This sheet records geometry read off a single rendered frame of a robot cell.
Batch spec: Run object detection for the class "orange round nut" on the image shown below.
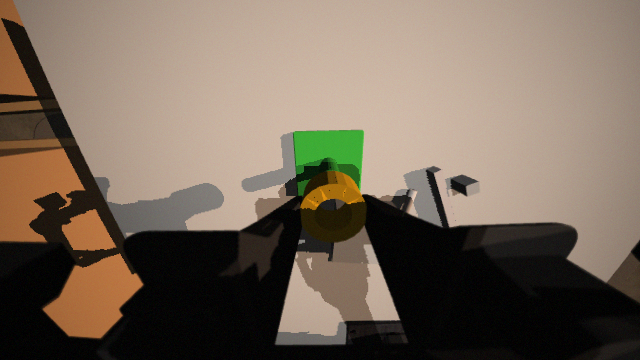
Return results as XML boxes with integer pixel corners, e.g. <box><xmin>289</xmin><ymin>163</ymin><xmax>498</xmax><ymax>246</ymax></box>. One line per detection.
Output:
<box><xmin>300</xmin><ymin>171</ymin><xmax>367</xmax><ymax>243</ymax></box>

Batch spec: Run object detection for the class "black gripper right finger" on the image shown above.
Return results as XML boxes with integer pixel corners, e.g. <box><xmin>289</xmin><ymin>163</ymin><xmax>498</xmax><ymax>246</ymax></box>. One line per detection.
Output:
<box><xmin>362</xmin><ymin>194</ymin><xmax>578</xmax><ymax>343</ymax></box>

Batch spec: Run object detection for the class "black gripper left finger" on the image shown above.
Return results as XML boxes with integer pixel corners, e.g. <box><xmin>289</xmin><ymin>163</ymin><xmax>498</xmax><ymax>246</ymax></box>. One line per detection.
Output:
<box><xmin>123</xmin><ymin>196</ymin><xmax>303</xmax><ymax>345</ymax></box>

